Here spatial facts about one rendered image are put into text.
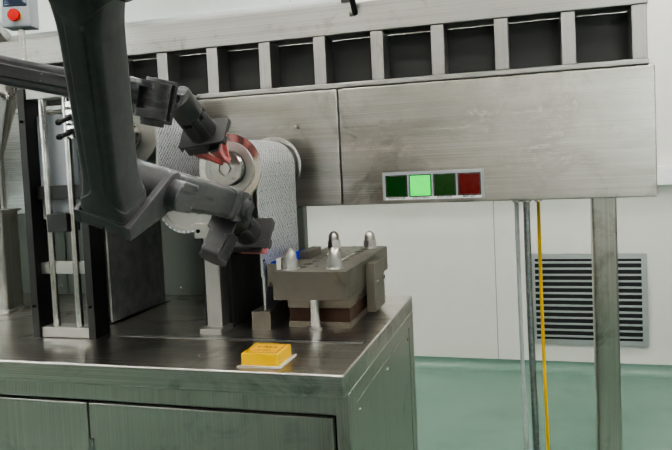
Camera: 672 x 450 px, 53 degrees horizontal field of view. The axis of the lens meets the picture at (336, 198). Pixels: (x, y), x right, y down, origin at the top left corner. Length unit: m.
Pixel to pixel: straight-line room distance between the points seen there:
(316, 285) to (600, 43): 0.90
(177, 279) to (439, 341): 2.49
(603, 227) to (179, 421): 1.13
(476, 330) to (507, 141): 2.58
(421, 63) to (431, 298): 2.52
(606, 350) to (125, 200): 1.39
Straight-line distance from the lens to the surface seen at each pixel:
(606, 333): 1.90
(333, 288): 1.39
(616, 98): 1.69
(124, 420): 1.40
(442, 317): 4.15
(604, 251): 1.86
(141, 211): 0.85
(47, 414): 1.50
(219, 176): 1.47
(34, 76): 1.22
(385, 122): 1.72
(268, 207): 1.51
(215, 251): 1.29
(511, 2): 1.72
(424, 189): 1.69
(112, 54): 0.71
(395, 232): 4.11
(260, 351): 1.24
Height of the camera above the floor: 1.25
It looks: 3 degrees down
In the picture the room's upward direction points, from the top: 3 degrees counter-clockwise
